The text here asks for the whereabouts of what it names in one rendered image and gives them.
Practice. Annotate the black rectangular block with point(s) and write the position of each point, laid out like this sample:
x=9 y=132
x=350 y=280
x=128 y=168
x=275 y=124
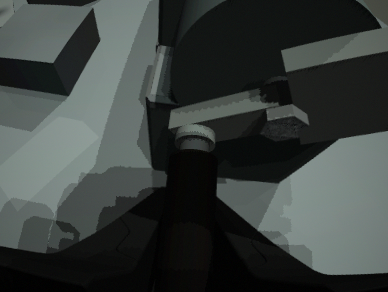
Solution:
x=61 y=2

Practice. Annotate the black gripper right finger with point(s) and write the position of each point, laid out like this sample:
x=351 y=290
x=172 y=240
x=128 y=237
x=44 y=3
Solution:
x=246 y=261

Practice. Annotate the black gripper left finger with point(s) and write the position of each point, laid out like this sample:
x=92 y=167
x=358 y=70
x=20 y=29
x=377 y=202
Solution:
x=121 y=257

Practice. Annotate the dark grey block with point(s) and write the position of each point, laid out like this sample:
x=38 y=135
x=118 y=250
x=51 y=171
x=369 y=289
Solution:
x=46 y=47

